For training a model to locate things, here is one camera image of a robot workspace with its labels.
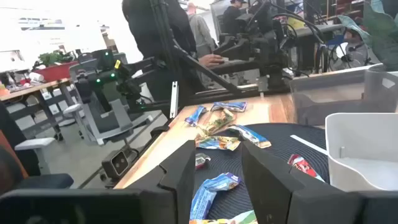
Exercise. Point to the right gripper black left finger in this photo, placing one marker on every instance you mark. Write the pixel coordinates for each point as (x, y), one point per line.
(177, 186)

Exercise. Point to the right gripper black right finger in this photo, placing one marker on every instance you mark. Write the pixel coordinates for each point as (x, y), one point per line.
(273, 193)

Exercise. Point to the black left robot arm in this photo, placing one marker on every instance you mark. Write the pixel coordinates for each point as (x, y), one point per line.
(267, 46)

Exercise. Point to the blue chocolate chip granola bar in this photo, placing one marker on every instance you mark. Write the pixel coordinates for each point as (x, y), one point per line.
(205, 196)

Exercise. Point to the red granola bar wrapper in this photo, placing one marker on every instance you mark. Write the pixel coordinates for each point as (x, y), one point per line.
(300, 163)

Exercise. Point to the blue green orange granola bar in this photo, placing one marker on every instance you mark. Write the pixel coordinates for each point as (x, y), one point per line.
(239, 217)

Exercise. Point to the multicoloured granola bar wrapper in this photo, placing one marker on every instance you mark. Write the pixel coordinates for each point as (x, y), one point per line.
(217, 143)

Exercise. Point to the blue granola bar wrapper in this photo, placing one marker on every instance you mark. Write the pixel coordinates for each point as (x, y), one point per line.
(196, 115)
(230, 106)

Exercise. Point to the blue yellow granola bar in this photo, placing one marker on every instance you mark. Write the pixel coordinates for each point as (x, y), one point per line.
(252, 135)

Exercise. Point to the green yellow granola bar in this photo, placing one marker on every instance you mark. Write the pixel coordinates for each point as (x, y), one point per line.
(217, 122)

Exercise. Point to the person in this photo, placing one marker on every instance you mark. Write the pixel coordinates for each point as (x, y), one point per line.
(200, 31)
(231, 20)
(149, 28)
(357, 53)

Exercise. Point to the small red silver wrapper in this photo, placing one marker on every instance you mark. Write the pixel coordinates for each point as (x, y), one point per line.
(201, 160)

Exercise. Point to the dark blue round woven mat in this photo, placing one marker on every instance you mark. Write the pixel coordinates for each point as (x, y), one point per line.
(280, 140)

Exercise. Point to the white tape strip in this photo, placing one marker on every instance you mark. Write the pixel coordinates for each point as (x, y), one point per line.
(308, 144)

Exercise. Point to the grey robot workstation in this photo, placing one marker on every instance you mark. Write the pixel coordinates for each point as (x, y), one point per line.
(105, 118)

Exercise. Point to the white plastic bin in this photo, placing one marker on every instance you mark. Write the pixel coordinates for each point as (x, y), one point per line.
(357, 137)

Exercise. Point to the clear grey plastic bin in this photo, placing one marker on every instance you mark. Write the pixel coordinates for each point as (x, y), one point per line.
(326, 93)

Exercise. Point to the red planter box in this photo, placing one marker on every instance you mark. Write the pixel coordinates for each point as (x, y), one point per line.
(56, 72)

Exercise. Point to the black office chair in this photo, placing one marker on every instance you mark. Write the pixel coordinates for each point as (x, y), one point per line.
(9, 137)

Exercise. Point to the wooden desk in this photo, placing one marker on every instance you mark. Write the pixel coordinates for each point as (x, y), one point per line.
(31, 88)

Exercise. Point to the black rig frame strut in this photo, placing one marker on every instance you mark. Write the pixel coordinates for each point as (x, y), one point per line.
(211, 74)

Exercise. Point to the black table-level camera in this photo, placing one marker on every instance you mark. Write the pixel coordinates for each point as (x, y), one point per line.
(116, 163)

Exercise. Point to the white metal bracket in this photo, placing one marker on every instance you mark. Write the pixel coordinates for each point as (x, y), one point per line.
(174, 99)

